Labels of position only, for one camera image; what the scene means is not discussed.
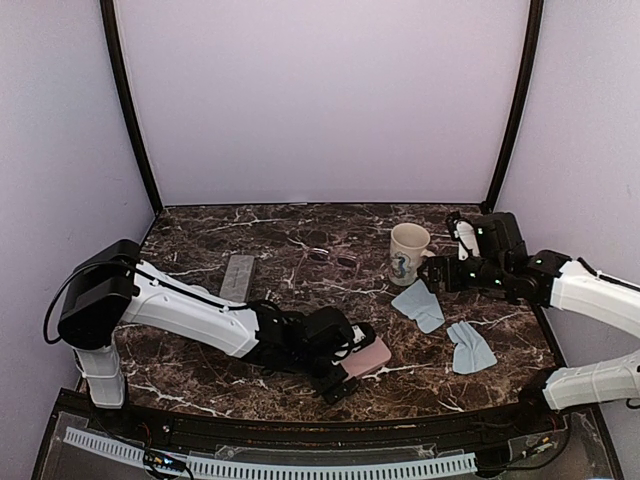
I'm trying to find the cream ceramic mug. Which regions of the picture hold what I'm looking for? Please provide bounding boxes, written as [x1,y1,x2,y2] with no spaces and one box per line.
[388,223,435,287]

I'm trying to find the black left corner post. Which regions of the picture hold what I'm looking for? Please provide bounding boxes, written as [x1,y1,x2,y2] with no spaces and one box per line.
[99,0,164,216]

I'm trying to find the white slotted cable duct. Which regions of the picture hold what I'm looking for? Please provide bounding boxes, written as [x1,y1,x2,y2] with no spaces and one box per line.
[63,427,477,479]

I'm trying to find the grey glasses case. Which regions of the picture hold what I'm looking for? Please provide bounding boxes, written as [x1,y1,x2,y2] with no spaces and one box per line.
[219,254,256,303]

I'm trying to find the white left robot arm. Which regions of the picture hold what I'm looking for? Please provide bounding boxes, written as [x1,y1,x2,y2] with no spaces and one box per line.
[44,239,380,436]

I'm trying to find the black right corner post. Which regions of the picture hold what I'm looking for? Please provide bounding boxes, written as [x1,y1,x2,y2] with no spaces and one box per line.
[480,0,545,213]

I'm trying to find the black corner post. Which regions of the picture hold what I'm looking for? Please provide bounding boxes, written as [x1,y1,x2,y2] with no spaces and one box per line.
[480,0,545,213]
[99,0,164,216]

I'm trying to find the clear frame dark-lens sunglasses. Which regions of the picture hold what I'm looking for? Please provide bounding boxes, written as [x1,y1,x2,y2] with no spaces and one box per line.
[287,238,360,291]

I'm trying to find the light blue cloth near mug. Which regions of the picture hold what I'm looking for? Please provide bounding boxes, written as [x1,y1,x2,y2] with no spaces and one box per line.
[391,280,445,334]

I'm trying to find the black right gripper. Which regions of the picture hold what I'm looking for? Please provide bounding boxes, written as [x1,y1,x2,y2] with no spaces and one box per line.
[418,253,509,293]

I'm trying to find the black front rail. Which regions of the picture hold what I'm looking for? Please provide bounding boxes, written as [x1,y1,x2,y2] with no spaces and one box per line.
[162,414,482,450]

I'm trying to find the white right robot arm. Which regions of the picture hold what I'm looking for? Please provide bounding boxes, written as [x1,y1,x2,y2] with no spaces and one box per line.
[418,212,639,434]

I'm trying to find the light blue cleaning cloth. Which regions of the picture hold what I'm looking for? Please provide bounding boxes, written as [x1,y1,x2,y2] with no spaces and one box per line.
[447,321,497,375]

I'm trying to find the pink glasses case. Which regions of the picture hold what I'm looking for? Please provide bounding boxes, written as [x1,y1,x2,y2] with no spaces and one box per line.
[340,337,392,379]

